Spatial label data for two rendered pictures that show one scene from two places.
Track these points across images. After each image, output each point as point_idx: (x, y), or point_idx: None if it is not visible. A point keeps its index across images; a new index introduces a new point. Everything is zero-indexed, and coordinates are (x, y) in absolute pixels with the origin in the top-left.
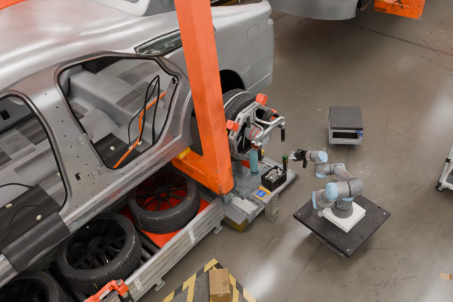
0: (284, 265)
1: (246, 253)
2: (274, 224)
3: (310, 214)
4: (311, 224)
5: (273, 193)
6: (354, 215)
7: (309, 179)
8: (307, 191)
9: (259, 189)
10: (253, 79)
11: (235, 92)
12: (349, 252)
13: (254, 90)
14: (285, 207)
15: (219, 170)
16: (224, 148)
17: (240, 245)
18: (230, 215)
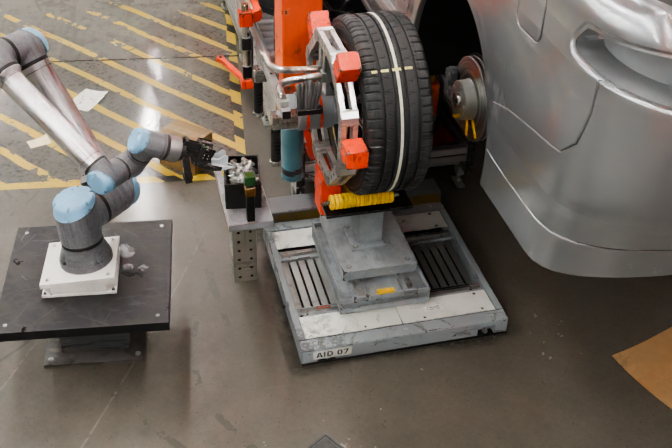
0: None
1: (212, 209)
2: (224, 265)
3: (143, 237)
4: (123, 225)
5: (219, 180)
6: (53, 266)
7: (267, 384)
8: (240, 356)
9: None
10: (502, 152)
11: (394, 28)
12: (21, 231)
13: (496, 187)
14: (242, 302)
15: (275, 46)
16: (279, 15)
17: None
18: (289, 199)
